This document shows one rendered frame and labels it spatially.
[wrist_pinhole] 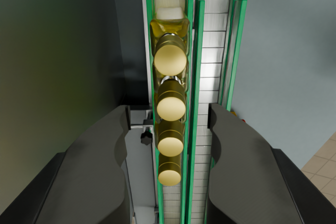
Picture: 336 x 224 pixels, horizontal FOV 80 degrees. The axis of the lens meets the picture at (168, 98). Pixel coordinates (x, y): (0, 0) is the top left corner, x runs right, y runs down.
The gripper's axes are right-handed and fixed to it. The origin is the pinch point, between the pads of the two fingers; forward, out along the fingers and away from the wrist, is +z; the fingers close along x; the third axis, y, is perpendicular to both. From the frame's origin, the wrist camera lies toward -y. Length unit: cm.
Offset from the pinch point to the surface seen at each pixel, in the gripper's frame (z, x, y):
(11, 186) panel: -0.6, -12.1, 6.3
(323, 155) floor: 125, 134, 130
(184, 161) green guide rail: 28.8, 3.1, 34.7
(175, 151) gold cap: 9.1, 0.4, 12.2
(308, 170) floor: 125, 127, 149
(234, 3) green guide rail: 34.1, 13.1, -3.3
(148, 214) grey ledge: 37, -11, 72
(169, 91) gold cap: 10.6, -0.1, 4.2
